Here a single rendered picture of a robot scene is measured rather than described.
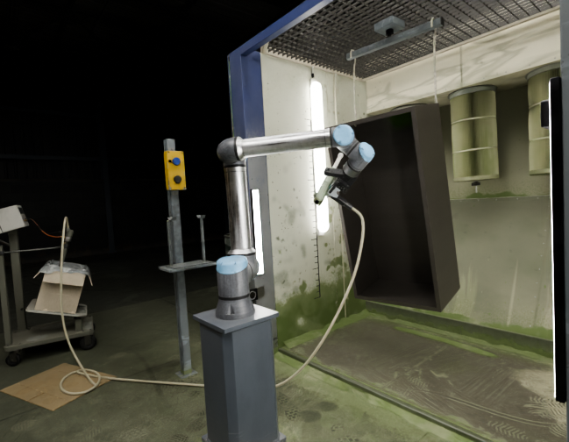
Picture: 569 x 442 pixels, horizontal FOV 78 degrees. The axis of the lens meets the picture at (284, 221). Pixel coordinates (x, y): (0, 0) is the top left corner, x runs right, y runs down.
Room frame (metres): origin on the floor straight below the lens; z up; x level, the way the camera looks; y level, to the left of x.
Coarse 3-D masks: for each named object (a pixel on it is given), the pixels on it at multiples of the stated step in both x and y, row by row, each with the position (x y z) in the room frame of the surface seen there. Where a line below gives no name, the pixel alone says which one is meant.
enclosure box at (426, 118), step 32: (352, 128) 2.54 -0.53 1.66; (384, 128) 2.40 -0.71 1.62; (416, 128) 1.90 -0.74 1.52; (384, 160) 2.45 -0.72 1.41; (416, 160) 2.30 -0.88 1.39; (352, 192) 2.51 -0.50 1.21; (384, 192) 2.51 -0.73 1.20; (416, 192) 2.35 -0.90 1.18; (448, 192) 2.20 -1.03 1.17; (352, 224) 2.49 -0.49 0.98; (384, 224) 2.57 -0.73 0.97; (416, 224) 2.40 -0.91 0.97; (448, 224) 2.18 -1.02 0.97; (352, 256) 2.47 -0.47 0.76; (384, 256) 2.63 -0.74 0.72; (416, 256) 2.45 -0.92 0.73; (448, 256) 2.16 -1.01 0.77; (384, 288) 2.53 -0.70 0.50; (416, 288) 2.42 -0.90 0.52; (448, 288) 2.14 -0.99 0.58
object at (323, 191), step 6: (342, 156) 2.19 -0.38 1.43; (336, 162) 2.13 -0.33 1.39; (324, 180) 1.98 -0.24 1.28; (330, 180) 1.99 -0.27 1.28; (324, 186) 1.94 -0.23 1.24; (318, 192) 1.90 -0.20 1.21; (324, 192) 1.91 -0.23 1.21; (318, 198) 1.86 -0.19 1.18; (336, 198) 1.95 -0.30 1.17; (342, 198) 1.95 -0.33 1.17; (318, 204) 1.90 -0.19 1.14; (342, 204) 1.96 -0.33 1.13; (348, 204) 1.95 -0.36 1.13
